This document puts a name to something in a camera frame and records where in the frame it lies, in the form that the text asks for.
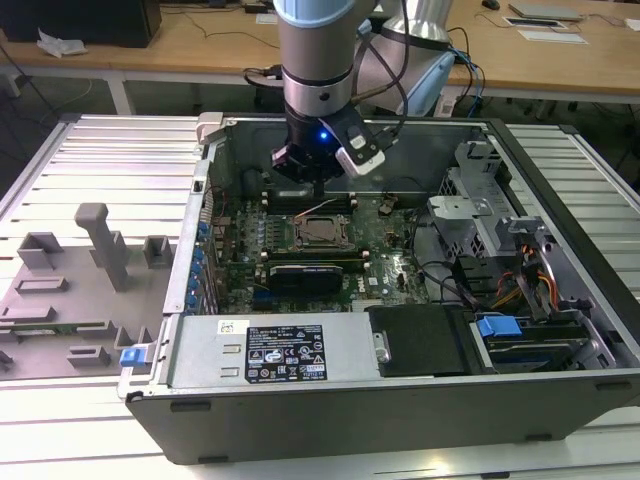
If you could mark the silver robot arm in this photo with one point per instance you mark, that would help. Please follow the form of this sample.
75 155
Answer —
312 45

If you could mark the black RAM slot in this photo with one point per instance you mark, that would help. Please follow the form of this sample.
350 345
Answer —
310 254
340 196
340 200
280 203
280 207
310 260

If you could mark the metal CPU socket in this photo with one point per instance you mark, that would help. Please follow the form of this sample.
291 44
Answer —
346 245

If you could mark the green motherboard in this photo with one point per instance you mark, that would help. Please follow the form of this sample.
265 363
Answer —
380 245

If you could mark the black graphics card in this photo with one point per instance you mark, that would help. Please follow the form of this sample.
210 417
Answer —
305 280

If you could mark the perforated metal drive cage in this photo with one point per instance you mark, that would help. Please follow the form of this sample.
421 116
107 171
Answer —
452 225

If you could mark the wooden desk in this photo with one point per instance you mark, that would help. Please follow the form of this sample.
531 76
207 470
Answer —
150 55

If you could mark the silver power supply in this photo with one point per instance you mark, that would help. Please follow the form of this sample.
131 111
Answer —
200 350

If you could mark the black computer mouse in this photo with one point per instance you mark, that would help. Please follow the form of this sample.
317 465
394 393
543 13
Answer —
490 4

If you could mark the blue plastic case latch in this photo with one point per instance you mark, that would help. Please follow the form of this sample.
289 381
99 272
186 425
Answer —
135 356

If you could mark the black grey PC case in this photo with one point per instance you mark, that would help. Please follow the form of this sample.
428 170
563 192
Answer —
300 425

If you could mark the grey parts rack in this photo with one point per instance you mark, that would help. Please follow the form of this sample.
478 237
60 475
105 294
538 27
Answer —
75 310

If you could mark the black computer tower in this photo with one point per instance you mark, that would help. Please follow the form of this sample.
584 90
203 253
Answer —
75 20

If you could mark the crumpled white paper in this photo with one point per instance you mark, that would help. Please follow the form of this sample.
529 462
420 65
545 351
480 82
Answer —
60 42

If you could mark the silver laptop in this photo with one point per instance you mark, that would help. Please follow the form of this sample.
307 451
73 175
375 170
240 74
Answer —
545 10

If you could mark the black hard disk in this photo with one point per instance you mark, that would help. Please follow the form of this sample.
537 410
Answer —
535 352

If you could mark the green RAM stick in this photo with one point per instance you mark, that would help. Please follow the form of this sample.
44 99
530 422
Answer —
45 330

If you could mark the small grey wrist camera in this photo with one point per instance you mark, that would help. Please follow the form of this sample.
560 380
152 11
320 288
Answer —
281 160

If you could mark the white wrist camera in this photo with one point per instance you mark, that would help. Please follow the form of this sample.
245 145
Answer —
362 155

